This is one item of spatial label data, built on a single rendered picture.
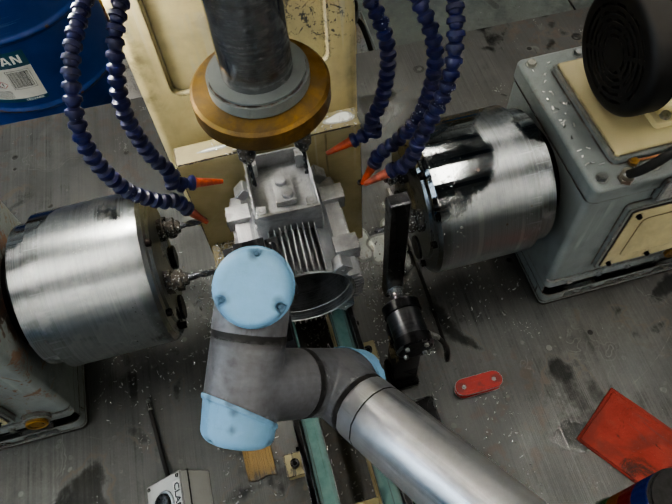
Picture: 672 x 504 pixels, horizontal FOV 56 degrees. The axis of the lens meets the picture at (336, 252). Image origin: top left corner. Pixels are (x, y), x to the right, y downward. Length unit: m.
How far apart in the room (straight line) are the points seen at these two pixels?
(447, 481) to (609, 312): 0.77
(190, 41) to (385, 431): 0.65
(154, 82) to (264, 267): 0.54
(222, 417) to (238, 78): 0.39
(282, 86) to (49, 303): 0.45
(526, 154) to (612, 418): 0.49
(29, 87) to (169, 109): 1.40
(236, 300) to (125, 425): 0.68
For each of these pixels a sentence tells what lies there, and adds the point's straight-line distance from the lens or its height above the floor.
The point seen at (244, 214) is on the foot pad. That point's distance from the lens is 1.02.
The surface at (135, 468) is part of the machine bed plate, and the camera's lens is 1.19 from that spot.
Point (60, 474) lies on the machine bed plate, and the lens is 1.24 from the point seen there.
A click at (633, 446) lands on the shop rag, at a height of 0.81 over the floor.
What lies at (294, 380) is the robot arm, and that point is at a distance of 0.63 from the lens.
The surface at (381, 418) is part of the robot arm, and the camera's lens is 0.64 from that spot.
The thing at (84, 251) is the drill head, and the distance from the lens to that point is 0.95.
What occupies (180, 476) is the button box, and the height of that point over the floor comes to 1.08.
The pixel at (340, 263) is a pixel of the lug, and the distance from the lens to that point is 0.93.
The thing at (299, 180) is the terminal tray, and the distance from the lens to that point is 1.00.
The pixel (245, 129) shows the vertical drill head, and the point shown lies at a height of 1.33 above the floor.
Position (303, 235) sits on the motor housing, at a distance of 0.96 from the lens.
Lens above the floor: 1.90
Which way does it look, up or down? 59 degrees down
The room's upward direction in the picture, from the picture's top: 5 degrees counter-clockwise
